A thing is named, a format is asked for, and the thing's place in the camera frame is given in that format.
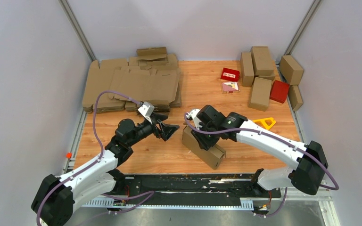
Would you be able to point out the folded cardboard box front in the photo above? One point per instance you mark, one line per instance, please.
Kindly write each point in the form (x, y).
(260, 94)

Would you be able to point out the pink puzzle box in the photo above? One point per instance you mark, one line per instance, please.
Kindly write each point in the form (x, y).
(229, 87)

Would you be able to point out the cardboard box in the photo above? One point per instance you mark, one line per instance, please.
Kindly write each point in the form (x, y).
(262, 61)
(260, 94)
(247, 71)
(212, 157)
(291, 70)
(295, 97)

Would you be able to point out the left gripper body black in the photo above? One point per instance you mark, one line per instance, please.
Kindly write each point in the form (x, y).
(144, 129)

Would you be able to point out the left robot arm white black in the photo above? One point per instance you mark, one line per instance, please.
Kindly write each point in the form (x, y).
(58, 197)

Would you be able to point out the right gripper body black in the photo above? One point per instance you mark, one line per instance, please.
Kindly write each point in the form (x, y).
(208, 140)

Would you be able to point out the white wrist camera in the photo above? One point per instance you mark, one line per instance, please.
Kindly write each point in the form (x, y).
(146, 109)
(192, 116)

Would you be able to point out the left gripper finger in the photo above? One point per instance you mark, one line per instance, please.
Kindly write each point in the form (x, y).
(158, 118)
(167, 130)

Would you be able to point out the small red box with window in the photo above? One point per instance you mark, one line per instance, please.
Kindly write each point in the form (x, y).
(230, 74)

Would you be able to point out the small orange block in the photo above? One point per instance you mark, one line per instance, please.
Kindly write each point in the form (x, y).
(69, 155)

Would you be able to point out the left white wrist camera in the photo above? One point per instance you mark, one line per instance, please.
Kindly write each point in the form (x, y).
(146, 109)

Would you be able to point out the flat cardboard stack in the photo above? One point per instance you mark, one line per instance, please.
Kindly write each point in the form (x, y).
(153, 75)

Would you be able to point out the folded cardboard box top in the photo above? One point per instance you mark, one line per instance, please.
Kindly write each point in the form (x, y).
(262, 61)

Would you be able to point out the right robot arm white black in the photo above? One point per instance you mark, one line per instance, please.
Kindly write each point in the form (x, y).
(306, 164)

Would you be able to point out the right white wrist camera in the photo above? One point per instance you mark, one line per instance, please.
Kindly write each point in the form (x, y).
(192, 116)

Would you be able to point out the yellow triangular plastic frame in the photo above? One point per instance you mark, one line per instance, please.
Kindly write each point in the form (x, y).
(266, 123)

